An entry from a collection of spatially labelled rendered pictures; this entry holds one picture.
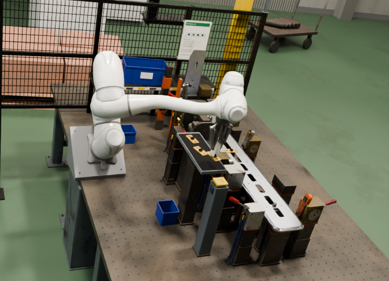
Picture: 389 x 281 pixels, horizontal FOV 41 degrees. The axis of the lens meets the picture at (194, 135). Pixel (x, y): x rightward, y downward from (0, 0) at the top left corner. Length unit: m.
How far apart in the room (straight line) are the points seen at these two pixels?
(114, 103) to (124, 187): 0.85
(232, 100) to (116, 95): 0.54
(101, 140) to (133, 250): 0.65
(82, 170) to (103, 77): 0.86
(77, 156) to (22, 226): 0.92
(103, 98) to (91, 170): 0.83
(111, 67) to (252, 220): 1.00
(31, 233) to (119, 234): 1.15
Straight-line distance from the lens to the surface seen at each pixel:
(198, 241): 2.71
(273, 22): 8.34
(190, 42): 3.81
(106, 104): 2.38
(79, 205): 3.20
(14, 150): 4.64
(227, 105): 2.20
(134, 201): 3.01
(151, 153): 3.46
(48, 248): 3.69
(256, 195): 2.77
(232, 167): 2.72
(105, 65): 2.43
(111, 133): 2.91
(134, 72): 3.56
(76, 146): 3.13
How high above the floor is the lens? 2.53
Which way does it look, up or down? 29 degrees down
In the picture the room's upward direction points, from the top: 13 degrees clockwise
